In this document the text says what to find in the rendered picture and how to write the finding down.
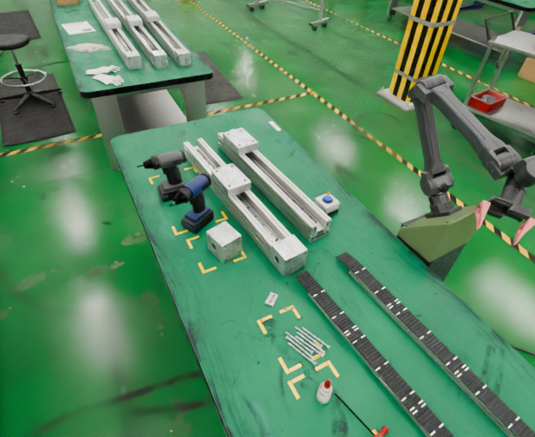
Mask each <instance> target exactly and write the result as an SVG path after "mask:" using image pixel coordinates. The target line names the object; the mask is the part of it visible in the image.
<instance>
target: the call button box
mask: <svg viewBox="0 0 535 437"><path fill-rule="evenodd" d="M325 195H327V193H326V194H324V195H322V196H319V197H317V198H315V201H314V203H315V204H316V205H317V206H318V207H319V208H320V209H321V210H323V211H324V212H325V213H326V214H327V215H328V216H331V215H333V214H335V213H338V209H339V205H340V202H339V201H338V200H337V199H336V198H335V197H333V196H332V195H330V196H331V197H332V201H331V202H325V201H324V200H323V197H324V196H325Z"/></svg>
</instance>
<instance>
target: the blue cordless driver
mask: <svg viewBox="0 0 535 437"><path fill-rule="evenodd" d="M211 183H212V182H211V179H210V177H209V176H208V175H207V174H205V173H202V174H200V175H198V176H197V177H196V178H194V179H192V180H191V181H190V182H188V183H187V184H185V185H184V186H182V188H180V189H179V190H178V191H177V194H176V195H175V197H174V198H173V203H172V204H171V205H170V206H172V205H174V204H176V205H179V204H182V203H188V202H189V201H190V204H191V205H192V210H190V211H189V212H188V213H186V214H185V217H184V218H183V219H182V220H181V224H182V225H183V227H184V228H185V229H187V230H188V231H190V232H192V233H194V234H197V233H198V232H199V231H200V230H202V229H203V228H204V227H205V226H206V225H208V224H209V223H210V222H211V221H212V220H213V219H214V217H213V211H212V210H211V209H210V208H209V207H207V206H206V205H205V203H206V201H205V198H204V194H203V191H204V190H205V189H206V188H208V187H209V186H210V185H211Z"/></svg>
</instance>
